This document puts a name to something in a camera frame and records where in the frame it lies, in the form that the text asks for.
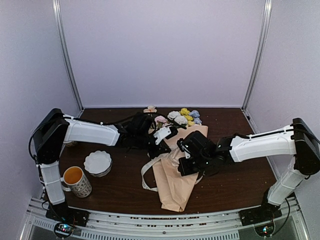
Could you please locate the white scalloped bowl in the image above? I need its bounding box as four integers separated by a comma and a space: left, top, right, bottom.
83, 150, 113, 178

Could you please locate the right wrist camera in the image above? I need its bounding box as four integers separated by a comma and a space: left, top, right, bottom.
176, 138, 191, 159

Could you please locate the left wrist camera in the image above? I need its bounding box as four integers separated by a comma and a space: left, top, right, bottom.
153, 126, 178, 145

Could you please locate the white printed ribbon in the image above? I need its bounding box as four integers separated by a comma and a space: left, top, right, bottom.
140, 148, 203, 192

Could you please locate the aluminium frame post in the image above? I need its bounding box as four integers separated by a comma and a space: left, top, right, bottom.
52, 0, 84, 112
241, 0, 273, 112

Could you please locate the patterned mug with orange inside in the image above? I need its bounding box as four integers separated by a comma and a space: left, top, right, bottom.
61, 166, 93, 198

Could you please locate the aluminium front rail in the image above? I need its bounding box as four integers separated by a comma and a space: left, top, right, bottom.
23, 194, 305, 240

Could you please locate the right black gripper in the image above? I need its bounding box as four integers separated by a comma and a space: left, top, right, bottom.
178, 154, 212, 177

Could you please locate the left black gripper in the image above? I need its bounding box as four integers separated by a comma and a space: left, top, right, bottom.
134, 131, 171, 160

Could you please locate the pink and green wrapping paper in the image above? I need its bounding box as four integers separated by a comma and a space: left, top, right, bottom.
152, 124, 208, 212

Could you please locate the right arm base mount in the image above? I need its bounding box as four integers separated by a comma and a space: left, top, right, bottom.
239, 207, 282, 238

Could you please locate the blue flower stem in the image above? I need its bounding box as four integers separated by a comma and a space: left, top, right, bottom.
189, 110, 202, 125

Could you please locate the yellow flower stem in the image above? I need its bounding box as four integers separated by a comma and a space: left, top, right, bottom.
179, 108, 195, 127

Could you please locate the peach blossom stem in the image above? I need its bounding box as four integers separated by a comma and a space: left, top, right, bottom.
143, 105, 158, 114

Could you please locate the small white patterned teacup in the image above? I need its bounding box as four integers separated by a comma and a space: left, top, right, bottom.
64, 141, 78, 148

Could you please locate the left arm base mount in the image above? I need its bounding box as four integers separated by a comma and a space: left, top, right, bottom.
45, 206, 90, 239

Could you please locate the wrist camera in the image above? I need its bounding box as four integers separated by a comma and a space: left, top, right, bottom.
153, 126, 178, 145
176, 138, 191, 159

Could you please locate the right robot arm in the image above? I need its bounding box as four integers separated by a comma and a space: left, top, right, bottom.
177, 118, 320, 221

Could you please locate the right aluminium frame post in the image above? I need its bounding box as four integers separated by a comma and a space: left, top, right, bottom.
241, 0, 273, 112

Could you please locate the left aluminium frame post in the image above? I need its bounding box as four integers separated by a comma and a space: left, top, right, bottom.
52, 0, 84, 112

